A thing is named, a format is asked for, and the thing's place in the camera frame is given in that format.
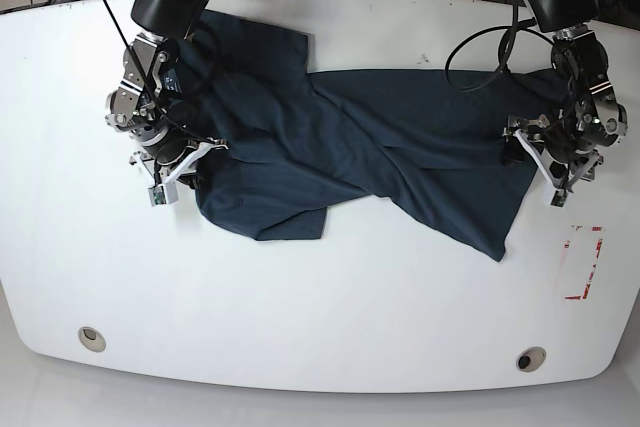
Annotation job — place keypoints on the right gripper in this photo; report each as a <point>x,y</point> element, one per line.
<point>176,161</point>

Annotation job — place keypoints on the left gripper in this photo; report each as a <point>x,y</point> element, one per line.
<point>562,161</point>

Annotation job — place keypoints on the dark blue t-shirt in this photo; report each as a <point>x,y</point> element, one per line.
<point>300,142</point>

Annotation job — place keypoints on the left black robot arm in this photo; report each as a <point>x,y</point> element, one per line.
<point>590,112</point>

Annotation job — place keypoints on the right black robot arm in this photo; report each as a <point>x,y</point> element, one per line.
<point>140,106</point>

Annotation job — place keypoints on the red tape rectangle marking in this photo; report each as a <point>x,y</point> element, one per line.
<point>579,259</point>

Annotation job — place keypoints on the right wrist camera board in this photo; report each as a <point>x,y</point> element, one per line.
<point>163,194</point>

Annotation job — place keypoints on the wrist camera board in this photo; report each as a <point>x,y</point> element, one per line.
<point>163,194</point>
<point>556,197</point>

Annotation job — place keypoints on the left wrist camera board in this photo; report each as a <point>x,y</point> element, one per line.
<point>556,197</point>

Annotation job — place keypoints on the left table cable grommet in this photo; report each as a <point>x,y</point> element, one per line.
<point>91,339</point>

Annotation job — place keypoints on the table cable grommet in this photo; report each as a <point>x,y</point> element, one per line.
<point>531,359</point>
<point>91,339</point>

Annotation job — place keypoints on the right table cable grommet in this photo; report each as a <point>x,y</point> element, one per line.
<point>531,359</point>

